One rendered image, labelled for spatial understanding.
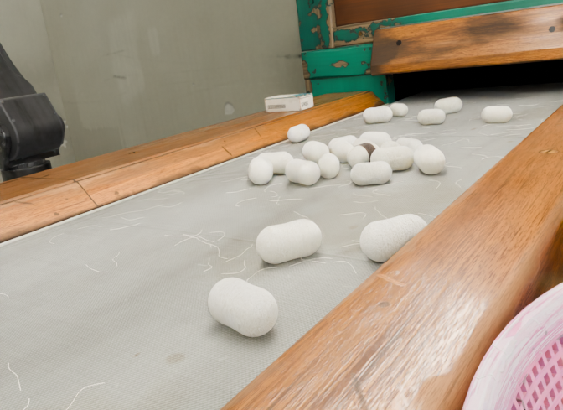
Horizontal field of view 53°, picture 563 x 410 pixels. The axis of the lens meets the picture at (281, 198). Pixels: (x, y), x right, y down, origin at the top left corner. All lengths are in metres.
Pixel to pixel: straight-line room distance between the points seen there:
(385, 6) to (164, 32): 1.41
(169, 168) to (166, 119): 1.76
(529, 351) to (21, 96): 0.70
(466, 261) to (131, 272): 0.19
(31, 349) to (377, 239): 0.16
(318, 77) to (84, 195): 0.61
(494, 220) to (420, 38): 0.63
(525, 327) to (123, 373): 0.14
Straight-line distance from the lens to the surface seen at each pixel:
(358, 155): 0.49
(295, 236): 0.29
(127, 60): 2.43
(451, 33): 0.86
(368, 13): 0.98
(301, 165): 0.45
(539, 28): 0.83
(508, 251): 0.23
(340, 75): 0.99
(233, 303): 0.23
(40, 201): 0.49
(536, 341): 0.17
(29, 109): 0.78
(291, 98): 0.79
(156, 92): 2.33
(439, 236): 0.25
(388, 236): 0.28
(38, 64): 2.76
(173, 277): 0.31
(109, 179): 0.52
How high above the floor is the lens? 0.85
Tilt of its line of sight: 15 degrees down
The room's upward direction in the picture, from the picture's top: 7 degrees counter-clockwise
